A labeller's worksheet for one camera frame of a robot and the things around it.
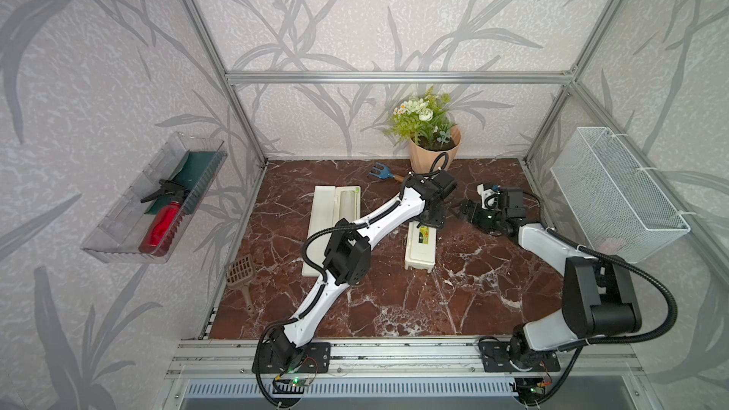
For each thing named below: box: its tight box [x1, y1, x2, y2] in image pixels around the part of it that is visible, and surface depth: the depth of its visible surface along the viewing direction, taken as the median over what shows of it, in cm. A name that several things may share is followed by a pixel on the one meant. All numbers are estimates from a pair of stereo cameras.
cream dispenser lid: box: [404, 220, 438, 274], surface depth 88 cm
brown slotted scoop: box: [225, 254, 258, 315], surface depth 88 cm
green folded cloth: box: [145, 149, 228, 215], surface depth 68 cm
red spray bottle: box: [138, 179, 190, 257], surface depth 61 cm
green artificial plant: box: [384, 86, 458, 150], surface depth 98 cm
